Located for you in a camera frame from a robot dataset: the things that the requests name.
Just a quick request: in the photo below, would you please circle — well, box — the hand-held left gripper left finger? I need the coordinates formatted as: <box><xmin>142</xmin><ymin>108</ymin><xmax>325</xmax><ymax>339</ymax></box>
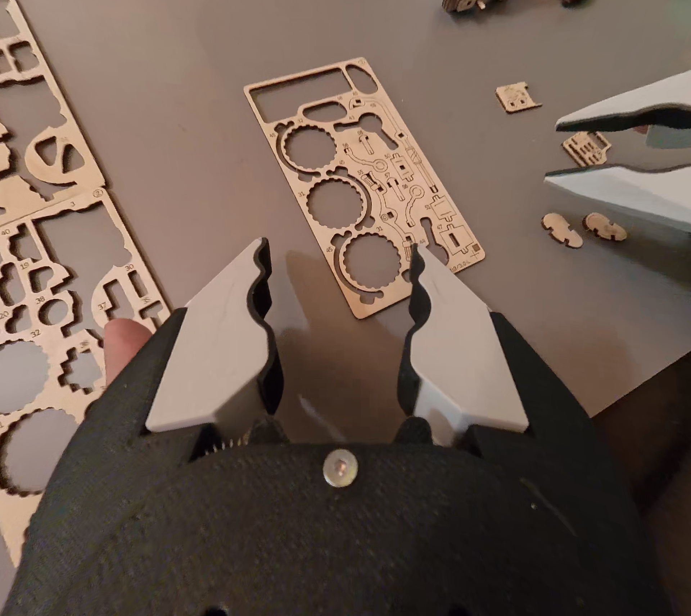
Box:
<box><xmin>146</xmin><ymin>237</ymin><xmax>284</xmax><ymax>436</ymax></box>

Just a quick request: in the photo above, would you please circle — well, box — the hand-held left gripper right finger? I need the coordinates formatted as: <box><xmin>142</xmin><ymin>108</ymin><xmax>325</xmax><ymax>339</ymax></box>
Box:
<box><xmin>397</xmin><ymin>244</ymin><xmax>530</xmax><ymax>447</ymax></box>

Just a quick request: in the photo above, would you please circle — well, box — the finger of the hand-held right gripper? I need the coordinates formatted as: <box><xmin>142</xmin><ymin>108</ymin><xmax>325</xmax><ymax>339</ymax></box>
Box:
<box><xmin>544</xmin><ymin>163</ymin><xmax>691</xmax><ymax>236</ymax></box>
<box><xmin>556</xmin><ymin>70</ymin><xmax>691</xmax><ymax>150</ymax></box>

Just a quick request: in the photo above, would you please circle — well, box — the slotted wooden puzzle piece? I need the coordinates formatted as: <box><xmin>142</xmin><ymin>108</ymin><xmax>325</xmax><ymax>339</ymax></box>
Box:
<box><xmin>561</xmin><ymin>132</ymin><xmax>611</xmax><ymax>168</ymax></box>

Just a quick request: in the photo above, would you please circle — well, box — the small wooden puzzle sheet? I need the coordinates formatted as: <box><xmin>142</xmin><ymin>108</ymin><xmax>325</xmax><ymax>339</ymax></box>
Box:
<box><xmin>244</xmin><ymin>57</ymin><xmax>485</xmax><ymax>321</ymax></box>

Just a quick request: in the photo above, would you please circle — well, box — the grey desk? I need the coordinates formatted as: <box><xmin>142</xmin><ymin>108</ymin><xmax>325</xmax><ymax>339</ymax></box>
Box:
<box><xmin>0</xmin><ymin>0</ymin><xmax>691</xmax><ymax>568</ymax></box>

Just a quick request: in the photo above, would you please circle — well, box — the person's left hand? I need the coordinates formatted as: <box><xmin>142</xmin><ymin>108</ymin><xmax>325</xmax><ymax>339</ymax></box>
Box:
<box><xmin>105</xmin><ymin>318</ymin><xmax>153</xmax><ymax>386</ymax></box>

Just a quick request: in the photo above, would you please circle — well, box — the oval wooden puzzle piece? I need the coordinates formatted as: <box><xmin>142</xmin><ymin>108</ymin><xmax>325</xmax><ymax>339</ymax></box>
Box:
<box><xmin>541</xmin><ymin>213</ymin><xmax>584</xmax><ymax>249</ymax></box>
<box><xmin>582</xmin><ymin>212</ymin><xmax>628</xmax><ymax>242</ymax></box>

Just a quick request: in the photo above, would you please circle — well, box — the square wooden puzzle piece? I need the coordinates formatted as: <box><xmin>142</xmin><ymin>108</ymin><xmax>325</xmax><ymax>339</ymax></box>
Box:
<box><xmin>496</xmin><ymin>82</ymin><xmax>543</xmax><ymax>115</ymax></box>

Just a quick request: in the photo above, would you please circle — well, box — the large wooden puzzle sheet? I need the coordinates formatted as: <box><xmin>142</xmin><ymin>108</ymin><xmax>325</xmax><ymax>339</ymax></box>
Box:
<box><xmin>0</xmin><ymin>189</ymin><xmax>171</xmax><ymax>568</ymax></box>
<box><xmin>0</xmin><ymin>0</ymin><xmax>107</xmax><ymax>220</ymax></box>

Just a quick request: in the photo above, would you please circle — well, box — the person's brown clothing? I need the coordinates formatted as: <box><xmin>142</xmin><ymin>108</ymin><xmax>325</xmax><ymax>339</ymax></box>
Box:
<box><xmin>591</xmin><ymin>365</ymin><xmax>691</xmax><ymax>538</ymax></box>

